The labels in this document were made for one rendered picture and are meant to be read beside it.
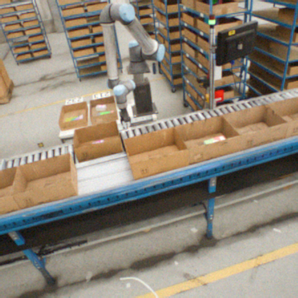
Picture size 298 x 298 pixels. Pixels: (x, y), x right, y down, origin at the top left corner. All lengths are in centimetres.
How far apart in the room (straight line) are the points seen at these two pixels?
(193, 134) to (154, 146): 32
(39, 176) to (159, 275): 126
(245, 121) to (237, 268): 121
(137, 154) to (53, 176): 65
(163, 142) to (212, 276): 117
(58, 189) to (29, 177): 39
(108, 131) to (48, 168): 72
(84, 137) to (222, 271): 167
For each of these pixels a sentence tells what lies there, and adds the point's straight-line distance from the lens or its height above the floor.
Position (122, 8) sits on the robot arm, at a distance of 199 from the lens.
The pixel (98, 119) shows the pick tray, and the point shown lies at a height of 80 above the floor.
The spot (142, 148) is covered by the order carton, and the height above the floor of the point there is 93.
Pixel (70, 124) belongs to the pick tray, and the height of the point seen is 81.
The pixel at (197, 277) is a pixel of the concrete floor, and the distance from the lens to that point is 239.
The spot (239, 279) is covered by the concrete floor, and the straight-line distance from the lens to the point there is 242.
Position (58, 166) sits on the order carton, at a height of 96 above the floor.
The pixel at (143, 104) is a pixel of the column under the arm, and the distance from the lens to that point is 273.
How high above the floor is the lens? 217
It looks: 38 degrees down
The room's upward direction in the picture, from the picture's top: 9 degrees counter-clockwise
